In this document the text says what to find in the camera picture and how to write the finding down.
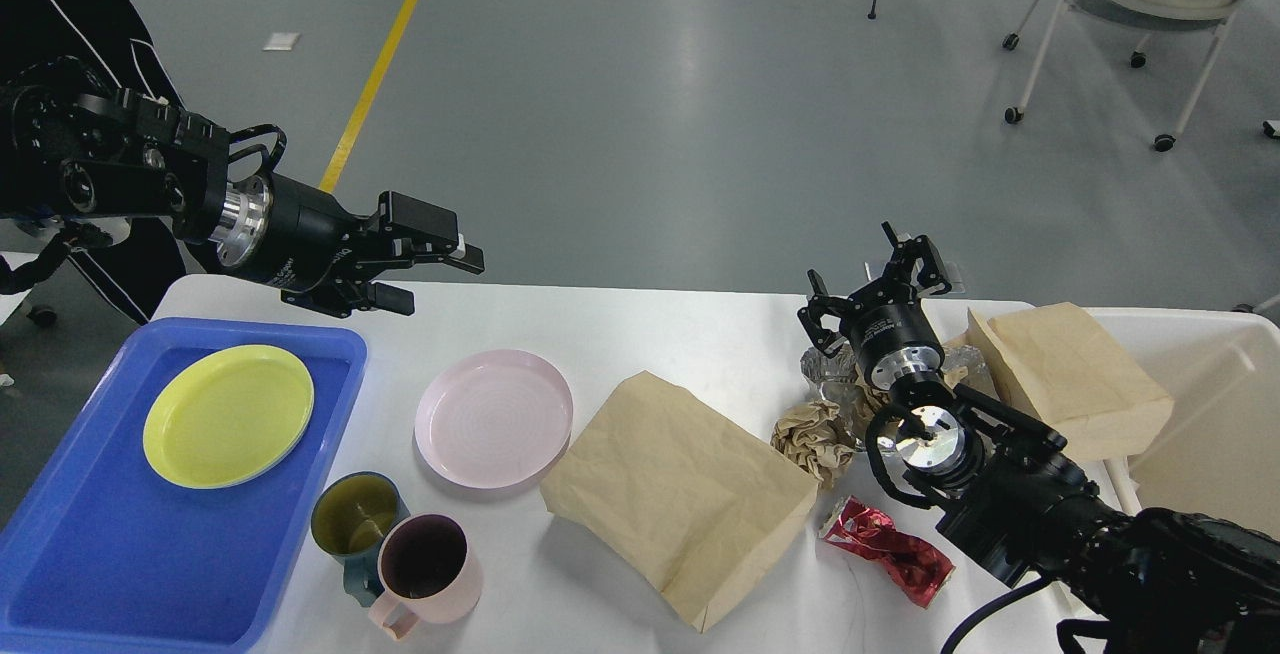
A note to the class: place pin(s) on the crumpled brown paper ball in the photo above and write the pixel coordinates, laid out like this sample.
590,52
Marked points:
813,436

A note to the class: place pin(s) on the white plastic bin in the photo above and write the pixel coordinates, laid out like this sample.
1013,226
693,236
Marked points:
1219,452

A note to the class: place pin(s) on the yellow plate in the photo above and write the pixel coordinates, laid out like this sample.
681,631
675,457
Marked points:
229,417

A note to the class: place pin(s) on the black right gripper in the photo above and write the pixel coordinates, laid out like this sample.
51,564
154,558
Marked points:
897,349

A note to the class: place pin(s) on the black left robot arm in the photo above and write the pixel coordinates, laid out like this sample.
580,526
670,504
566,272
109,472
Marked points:
76,151

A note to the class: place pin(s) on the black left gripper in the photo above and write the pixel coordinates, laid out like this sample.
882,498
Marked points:
302,242

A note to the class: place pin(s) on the small brown paper bag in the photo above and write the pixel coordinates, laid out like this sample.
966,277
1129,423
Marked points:
1061,366

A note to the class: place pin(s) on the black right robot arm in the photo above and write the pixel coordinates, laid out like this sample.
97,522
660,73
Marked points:
1159,581

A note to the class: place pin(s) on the pink plate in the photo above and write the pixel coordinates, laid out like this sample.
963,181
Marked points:
494,419

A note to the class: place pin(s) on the pink mug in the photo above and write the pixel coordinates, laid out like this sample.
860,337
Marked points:
431,574

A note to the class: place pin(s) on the blue plastic tray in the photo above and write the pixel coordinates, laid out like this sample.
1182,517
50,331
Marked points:
105,556

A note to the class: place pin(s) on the large brown paper bag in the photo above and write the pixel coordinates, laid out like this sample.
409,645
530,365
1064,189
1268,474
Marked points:
697,505

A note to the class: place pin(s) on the person in black tracksuit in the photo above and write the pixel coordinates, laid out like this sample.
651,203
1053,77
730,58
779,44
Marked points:
108,36

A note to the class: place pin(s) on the red foil wrapper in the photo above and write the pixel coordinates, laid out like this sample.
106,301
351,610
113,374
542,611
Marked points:
917,567

